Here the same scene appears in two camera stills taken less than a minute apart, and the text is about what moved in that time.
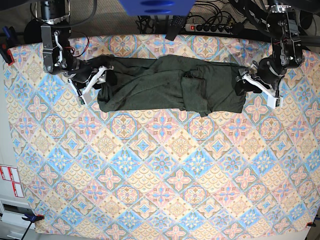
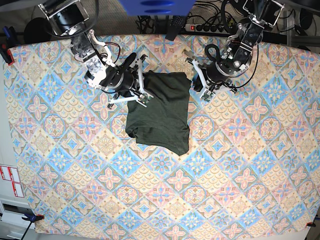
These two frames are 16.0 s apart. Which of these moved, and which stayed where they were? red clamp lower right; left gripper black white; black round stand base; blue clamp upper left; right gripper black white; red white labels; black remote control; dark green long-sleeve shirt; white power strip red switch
Moved: right gripper black white; dark green long-sleeve shirt; left gripper black white
Stayed: red white labels; red clamp lower right; black remote control; blue clamp upper left; black round stand base; white power strip red switch
